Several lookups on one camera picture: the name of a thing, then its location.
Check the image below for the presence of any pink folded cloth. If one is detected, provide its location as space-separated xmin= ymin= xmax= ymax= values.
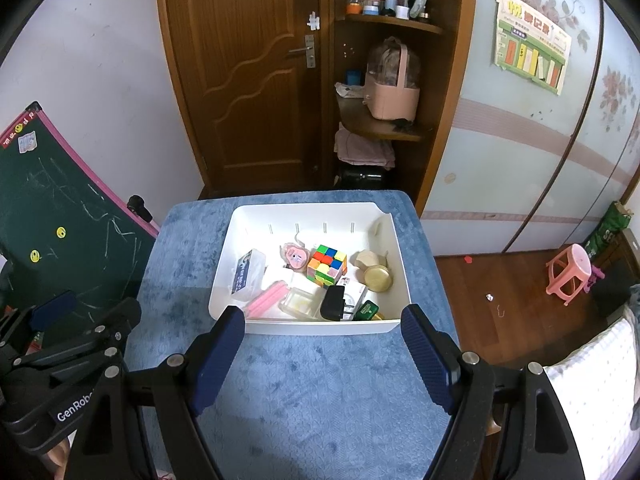
xmin=334 ymin=122 xmax=396 ymax=170

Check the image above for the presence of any white compact camera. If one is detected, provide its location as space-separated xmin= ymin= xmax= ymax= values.
xmin=340 ymin=280 xmax=371 ymax=321

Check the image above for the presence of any colourful puzzle cube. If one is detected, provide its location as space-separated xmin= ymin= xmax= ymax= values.
xmin=306 ymin=244 xmax=348 ymax=287

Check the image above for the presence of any pink stick case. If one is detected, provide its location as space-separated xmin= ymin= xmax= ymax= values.
xmin=245 ymin=280 xmax=291 ymax=318

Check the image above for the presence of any pink plastic stool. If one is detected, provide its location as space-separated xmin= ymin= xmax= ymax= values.
xmin=546 ymin=243 xmax=593 ymax=307

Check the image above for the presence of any floral sliding wardrobe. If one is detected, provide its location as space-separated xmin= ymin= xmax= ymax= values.
xmin=417 ymin=0 xmax=640 ymax=256

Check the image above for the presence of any wooden corner shelf unit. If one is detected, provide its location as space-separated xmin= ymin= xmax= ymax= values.
xmin=320 ymin=0 xmax=478 ymax=218

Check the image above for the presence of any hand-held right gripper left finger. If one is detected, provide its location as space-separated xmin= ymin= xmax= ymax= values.
xmin=67 ymin=305 xmax=247 ymax=480

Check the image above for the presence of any green perfume bottle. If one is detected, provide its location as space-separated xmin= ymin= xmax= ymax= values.
xmin=352 ymin=300 xmax=386 ymax=322

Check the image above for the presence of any blue table cover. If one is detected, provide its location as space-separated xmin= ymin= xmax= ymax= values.
xmin=122 ymin=190 xmax=461 ymax=480

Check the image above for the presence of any pink organiser basket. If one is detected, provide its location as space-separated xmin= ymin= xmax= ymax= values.
xmin=362 ymin=36 xmax=422 ymax=122

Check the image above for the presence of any clear box with blue label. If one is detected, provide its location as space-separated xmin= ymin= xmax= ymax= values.
xmin=229 ymin=249 xmax=267 ymax=296

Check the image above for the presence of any round gold compact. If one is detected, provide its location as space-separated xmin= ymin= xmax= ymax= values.
xmin=361 ymin=265 xmax=395 ymax=293

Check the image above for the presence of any green chalkboard with pink frame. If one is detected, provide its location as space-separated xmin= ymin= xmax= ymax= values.
xmin=0 ymin=101 xmax=161 ymax=341

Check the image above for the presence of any metal door handle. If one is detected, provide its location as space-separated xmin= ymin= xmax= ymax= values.
xmin=287 ymin=34 xmax=317 ymax=68

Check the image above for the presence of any wall poster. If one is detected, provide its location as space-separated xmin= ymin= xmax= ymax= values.
xmin=495 ymin=0 xmax=572 ymax=96

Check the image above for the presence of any white plastic tray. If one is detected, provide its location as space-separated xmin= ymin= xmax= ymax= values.
xmin=207 ymin=202 xmax=413 ymax=337

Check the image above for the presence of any brown wooden door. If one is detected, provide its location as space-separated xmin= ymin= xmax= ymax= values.
xmin=155 ymin=0 xmax=333 ymax=201

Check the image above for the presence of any green bag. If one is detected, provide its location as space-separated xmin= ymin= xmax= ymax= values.
xmin=582 ymin=201 xmax=633 ymax=261

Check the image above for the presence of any black stand knob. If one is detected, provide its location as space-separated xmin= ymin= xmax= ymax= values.
xmin=126 ymin=195 xmax=152 ymax=222

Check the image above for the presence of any black charger plug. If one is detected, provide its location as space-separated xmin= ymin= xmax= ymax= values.
xmin=320 ymin=285 xmax=353 ymax=322

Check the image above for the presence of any pink heart-shaped case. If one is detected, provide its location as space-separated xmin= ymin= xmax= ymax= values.
xmin=281 ymin=242 xmax=310 ymax=272

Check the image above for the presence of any beige polygon box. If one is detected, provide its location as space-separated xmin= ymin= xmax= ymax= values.
xmin=348 ymin=250 xmax=388 ymax=273

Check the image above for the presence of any checked bed blanket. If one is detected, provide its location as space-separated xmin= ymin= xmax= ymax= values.
xmin=542 ymin=305 xmax=640 ymax=480

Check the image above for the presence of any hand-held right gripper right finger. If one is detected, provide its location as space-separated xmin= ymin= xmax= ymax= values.
xmin=400 ymin=303 xmax=586 ymax=480

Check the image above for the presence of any black appliance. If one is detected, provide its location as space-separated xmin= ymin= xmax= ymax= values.
xmin=334 ymin=162 xmax=388 ymax=190

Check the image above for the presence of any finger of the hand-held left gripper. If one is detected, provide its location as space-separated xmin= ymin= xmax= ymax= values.
xmin=0 ymin=290 xmax=77 ymax=357
xmin=15 ymin=299 xmax=143 ymax=372

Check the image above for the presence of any row of cosmetic bottles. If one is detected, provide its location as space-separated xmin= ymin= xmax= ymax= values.
xmin=346 ymin=0 xmax=432 ymax=22

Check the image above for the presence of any dark wooden furniture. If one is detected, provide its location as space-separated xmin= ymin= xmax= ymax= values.
xmin=592 ymin=230 xmax=640 ymax=318

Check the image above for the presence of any small clear plastic box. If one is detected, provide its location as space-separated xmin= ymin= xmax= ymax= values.
xmin=282 ymin=286 xmax=326 ymax=318

